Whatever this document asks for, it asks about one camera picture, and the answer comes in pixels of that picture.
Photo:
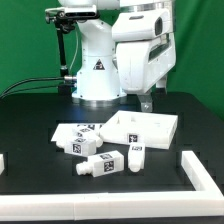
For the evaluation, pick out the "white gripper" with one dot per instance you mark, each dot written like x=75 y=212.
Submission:
x=145 y=51

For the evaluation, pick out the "white square tabletop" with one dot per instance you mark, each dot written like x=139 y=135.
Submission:
x=154 y=130

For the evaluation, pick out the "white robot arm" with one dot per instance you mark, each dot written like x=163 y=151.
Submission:
x=98 y=80

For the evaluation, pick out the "white tag base sheet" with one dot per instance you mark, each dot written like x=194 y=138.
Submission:
x=64 y=129

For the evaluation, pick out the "white L-shaped fence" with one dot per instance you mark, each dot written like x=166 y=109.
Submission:
x=204 y=200

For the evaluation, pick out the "white block left edge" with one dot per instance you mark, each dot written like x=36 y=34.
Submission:
x=1 y=163

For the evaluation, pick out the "black camera on stand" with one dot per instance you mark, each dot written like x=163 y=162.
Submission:
x=64 y=19

